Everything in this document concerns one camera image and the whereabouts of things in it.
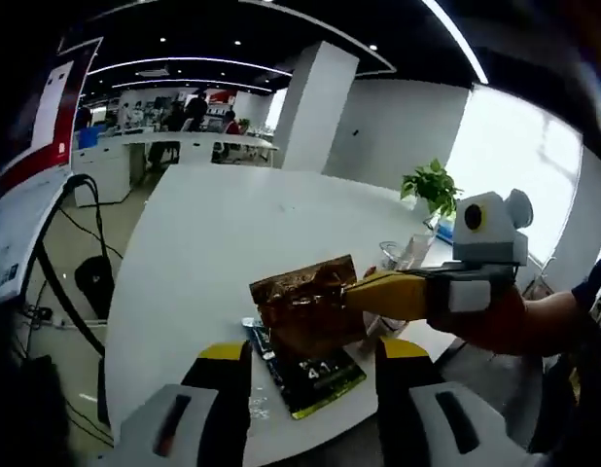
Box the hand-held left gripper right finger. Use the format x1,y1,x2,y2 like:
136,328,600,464
375,339,530,467

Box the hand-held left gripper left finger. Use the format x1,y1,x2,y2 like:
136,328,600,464
116,341,253,467

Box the green black skincare sachet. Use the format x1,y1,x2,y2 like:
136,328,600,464
241,315,369,420

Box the gold skincare sachet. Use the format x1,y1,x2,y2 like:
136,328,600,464
249,253,366,362

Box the person's right hand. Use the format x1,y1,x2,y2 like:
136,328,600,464
428,285,541,357

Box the blue box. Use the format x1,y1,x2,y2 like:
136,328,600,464
434,218,458,244

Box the potted green plant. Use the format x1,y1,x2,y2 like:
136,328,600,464
400,158,465,231

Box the person's dark blue shirt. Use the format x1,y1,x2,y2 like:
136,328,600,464
541,257,601,439

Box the black bag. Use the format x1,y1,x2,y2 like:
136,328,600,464
74,256,116,320

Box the white office counter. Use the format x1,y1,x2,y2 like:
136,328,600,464
71,130,281,205

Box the red-screen monitor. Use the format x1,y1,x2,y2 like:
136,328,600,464
0,36,105,179

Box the black cable bundle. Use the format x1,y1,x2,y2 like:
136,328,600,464
56,173,124,262

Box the black cables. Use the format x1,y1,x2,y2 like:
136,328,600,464
0,164,110,424

